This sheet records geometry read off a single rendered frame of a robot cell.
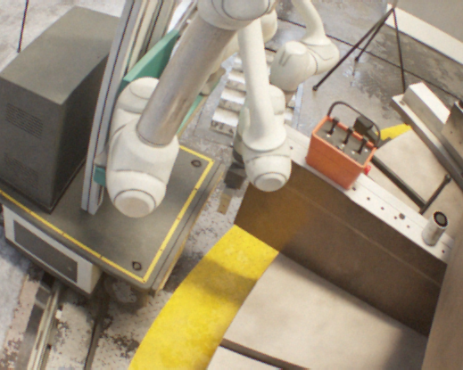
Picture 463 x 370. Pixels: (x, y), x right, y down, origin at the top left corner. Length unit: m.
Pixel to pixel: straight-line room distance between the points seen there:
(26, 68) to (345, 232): 1.23
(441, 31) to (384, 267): 3.20
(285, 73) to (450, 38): 3.33
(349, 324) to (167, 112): 1.12
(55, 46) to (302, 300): 1.25
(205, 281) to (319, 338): 0.63
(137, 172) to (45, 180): 0.67
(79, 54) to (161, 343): 1.10
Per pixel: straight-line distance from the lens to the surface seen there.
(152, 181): 1.64
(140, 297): 2.40
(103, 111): 2.04
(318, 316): 2.33
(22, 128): 2.15
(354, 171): 2.12
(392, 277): 2.31
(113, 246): 2.28
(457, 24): 5.18
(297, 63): 2.02
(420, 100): 3.33
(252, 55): 1.62
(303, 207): 2.28
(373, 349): 2.33
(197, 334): 2.52
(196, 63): 1.46
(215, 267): 2.73
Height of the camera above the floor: 2.11
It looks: 44 degrees down
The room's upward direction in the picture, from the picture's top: 21 degrees clockwise
